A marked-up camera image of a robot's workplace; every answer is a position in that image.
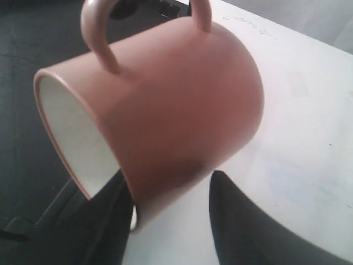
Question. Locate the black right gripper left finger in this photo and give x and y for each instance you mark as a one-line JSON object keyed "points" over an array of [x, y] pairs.
{"points": [[96, 233]]}

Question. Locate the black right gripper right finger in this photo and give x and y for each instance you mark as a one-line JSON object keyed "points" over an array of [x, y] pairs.
{"points": [[245, 234]]}

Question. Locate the pink ceramic mug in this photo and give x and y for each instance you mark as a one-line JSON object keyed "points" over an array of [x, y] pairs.
{"points": [[164, 107]]}

